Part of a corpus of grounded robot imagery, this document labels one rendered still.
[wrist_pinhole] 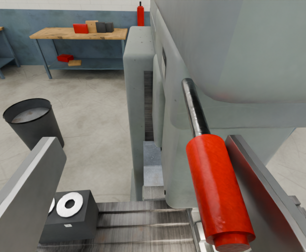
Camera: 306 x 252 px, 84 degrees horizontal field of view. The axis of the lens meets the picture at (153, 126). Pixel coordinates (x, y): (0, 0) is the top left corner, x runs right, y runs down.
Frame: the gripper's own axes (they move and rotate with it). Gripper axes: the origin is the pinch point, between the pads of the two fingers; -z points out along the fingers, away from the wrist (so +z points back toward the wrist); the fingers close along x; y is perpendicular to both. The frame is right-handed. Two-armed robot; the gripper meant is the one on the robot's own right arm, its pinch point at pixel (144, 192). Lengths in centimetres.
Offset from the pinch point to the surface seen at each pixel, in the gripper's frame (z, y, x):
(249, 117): -11.2, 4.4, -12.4
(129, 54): -62, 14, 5
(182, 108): -11.3, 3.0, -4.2
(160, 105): -33.8, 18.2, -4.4
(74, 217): -21, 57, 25
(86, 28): -384, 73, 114
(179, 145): -15.5, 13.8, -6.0
